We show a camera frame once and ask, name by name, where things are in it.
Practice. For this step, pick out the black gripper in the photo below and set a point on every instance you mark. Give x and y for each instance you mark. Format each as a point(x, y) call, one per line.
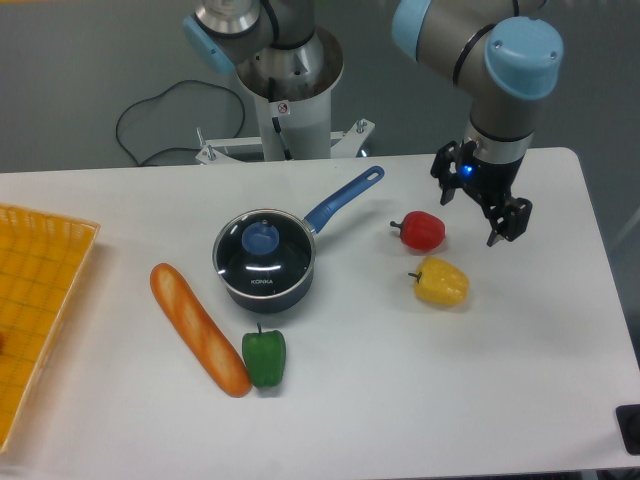
point(488, 184)

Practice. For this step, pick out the glass lid blue knob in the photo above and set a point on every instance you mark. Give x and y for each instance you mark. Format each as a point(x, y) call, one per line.
point(263, 253)

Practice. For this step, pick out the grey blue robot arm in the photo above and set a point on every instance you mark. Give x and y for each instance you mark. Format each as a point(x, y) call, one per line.
point(497, 51)

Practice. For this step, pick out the red bell pepper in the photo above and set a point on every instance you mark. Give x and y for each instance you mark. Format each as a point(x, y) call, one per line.
point(421, 231)

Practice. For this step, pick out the yellow bell pepper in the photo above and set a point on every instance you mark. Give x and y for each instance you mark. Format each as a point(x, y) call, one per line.
point(439, 282)

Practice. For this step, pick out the dark blue saucepan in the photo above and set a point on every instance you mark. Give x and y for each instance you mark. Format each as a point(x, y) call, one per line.
point(315, 221)

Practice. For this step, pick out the green bell pepper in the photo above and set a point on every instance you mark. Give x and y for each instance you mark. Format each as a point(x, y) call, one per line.
point(264, 355)

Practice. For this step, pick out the black table corner device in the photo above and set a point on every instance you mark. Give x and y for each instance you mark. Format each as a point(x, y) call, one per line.
point(628, 417)

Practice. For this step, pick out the orange baguette bread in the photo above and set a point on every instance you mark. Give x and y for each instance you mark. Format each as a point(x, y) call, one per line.
point(196, 328)

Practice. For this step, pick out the yellow wicker basket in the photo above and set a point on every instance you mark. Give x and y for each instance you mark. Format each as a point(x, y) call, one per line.
point(42, 257)

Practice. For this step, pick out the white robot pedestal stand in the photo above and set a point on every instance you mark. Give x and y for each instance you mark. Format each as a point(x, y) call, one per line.
point(292, 94)

